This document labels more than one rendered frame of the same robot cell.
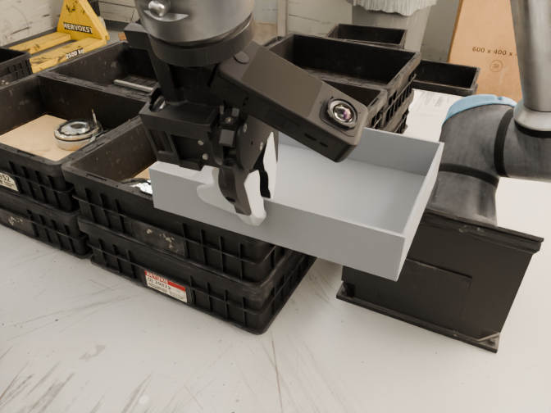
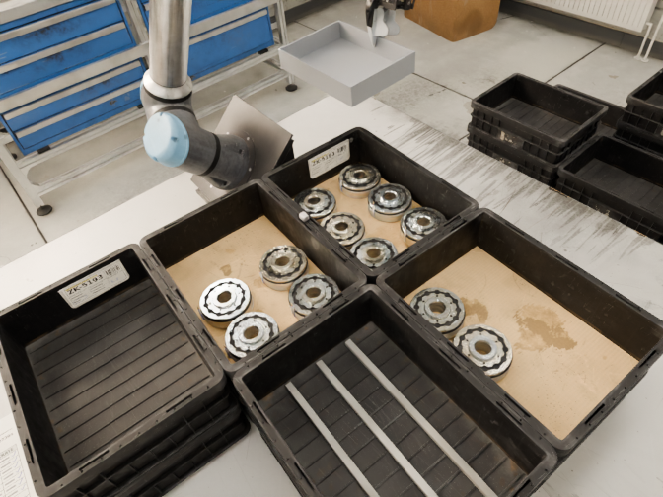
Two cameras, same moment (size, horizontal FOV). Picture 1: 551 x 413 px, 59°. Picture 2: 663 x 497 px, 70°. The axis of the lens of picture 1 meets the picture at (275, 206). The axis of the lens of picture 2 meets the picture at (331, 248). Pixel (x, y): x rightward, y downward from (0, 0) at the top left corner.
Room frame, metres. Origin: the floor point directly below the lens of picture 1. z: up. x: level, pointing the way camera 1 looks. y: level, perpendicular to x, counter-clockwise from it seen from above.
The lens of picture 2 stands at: (1.47, 0.44, 1.62)
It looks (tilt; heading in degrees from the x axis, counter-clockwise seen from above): 48 degrees down; 210
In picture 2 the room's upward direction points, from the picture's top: 7 degrees counter-clockwise
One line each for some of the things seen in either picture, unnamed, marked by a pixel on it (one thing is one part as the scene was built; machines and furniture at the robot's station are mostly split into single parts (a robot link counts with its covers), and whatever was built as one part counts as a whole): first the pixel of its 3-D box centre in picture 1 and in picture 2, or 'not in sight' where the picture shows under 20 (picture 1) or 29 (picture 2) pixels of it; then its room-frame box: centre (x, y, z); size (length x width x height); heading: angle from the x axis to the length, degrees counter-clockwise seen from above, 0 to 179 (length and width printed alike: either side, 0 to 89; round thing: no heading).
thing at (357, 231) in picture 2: not in sight; (341, 228); (0.81, 0.10, 0.86); 0.10 x 0.10 x 0.01
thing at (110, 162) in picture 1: (206, 185); (365, 210); (0.75, 0.13, 0.87); 0.40 x 0.30 x 0.11; 62
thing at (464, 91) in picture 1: (421, 117); not in sight; (2.09, -0.68, 0.37); 0.40 x 0.30 x 0.45; 65
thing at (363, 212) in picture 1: (302, 174); (344, 59); (0.47, -0.03, 1.07); 0.27 x 0.20 x 0.05; 65
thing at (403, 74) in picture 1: (333, 61); (100, 348); (1.28, -0.16, 0.92); 0.40 x 0.30 x 0.02; 62
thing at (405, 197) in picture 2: not in sight; (390, 197); (0.68, 0.16, 0.86); 0.10 x 0.10 x 0.01
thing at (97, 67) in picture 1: (145, 90); (382, 429); (1.20, 0.34, 0.87); 0.40 x 0.30 x 0.11; 62
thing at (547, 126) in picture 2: not in sight; (524, 153); (-0.27, 0.40, 0.37); 0.40 x 0.30 x 0.45; 65
